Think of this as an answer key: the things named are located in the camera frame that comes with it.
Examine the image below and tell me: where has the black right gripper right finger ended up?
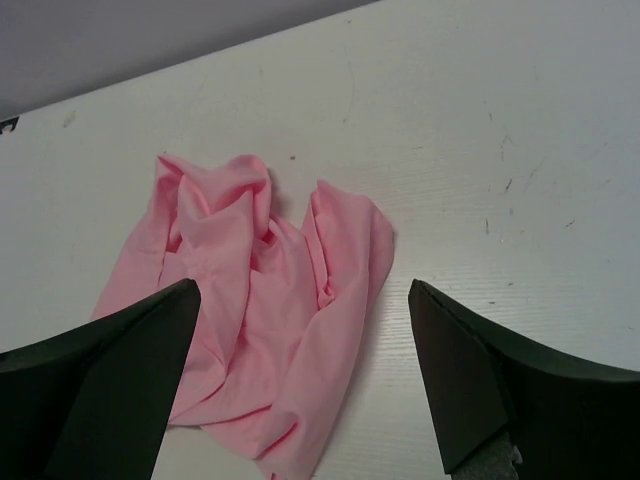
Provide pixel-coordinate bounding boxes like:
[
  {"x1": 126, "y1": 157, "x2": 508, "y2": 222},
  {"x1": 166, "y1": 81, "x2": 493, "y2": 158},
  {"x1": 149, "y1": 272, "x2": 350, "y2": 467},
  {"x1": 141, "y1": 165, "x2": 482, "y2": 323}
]
[{"x1": 408, "y1": 280, "x2": 639, "y2": 479}]

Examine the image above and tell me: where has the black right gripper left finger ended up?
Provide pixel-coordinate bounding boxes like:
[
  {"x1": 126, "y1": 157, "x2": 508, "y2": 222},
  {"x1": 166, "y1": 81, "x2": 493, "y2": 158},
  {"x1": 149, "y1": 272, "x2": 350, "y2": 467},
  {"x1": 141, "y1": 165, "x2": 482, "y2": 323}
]
[{"x1": 1, "y1": 279, "x2": 201, "y2": 479}]

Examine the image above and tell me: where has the pink t shirt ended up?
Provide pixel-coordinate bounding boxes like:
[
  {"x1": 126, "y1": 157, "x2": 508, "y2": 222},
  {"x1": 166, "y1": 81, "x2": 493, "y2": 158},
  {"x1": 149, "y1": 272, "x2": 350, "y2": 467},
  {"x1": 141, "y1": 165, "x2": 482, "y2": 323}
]
[{"x1": 93, "y1": 155, "x2": 394, "y2": 479}]

